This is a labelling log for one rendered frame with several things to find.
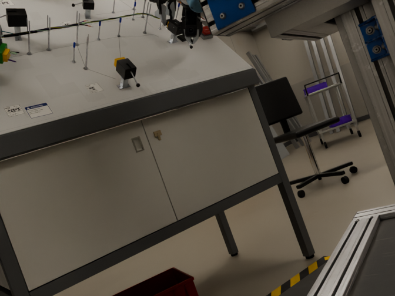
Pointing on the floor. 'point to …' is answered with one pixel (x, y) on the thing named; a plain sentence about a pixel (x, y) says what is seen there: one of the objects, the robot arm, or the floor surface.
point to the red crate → (164, 285)
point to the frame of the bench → (291, 205)
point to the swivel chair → (267, 97)
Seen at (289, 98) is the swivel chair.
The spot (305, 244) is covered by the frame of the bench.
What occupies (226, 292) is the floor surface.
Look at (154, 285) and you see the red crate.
